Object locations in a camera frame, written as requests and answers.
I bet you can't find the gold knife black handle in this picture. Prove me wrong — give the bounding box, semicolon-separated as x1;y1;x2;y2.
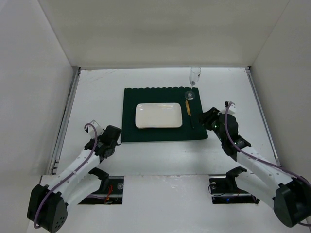
185;100;195;129

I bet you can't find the clear champagne glass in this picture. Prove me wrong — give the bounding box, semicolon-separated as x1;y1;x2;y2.
185;66;201;100

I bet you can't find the white rectangular plate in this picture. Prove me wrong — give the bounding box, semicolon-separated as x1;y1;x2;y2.
135;103;183;129

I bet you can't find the dark green cloth placemat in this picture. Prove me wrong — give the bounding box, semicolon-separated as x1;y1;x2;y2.
121;87;208;143

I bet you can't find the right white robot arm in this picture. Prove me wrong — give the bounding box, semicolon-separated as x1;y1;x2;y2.
198;102;311;228

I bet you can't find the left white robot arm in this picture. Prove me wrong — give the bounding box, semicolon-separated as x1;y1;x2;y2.
27;121;121;233

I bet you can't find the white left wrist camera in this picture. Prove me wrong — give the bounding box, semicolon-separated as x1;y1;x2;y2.
84;120;104;138

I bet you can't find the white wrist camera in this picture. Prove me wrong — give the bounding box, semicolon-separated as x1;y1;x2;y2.
224;101;237;115
84;120;104;138

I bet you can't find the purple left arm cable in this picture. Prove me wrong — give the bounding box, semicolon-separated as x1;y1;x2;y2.
33;123;98;229

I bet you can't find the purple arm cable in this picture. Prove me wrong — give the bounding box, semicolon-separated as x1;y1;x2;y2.
224;101;311;226
33;123;98;229

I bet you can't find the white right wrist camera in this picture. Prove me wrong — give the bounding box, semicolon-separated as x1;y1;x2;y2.
224;101;237;115

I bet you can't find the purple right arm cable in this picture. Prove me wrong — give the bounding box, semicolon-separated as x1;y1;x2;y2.
224;101;311;226

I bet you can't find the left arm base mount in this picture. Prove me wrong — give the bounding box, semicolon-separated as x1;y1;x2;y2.
79;176;124;205

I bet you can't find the right aluminium frame rail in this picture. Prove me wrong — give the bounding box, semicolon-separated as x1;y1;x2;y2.
245;67;281;166

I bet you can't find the aluminium frame rail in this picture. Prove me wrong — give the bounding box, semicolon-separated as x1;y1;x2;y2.
245;67;281;166
46;66;81;175

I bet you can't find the left aluminium frame rail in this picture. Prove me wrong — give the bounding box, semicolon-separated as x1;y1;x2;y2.
46;66;81;175

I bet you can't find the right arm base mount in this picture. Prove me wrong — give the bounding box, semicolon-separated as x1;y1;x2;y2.
208;175;260;204

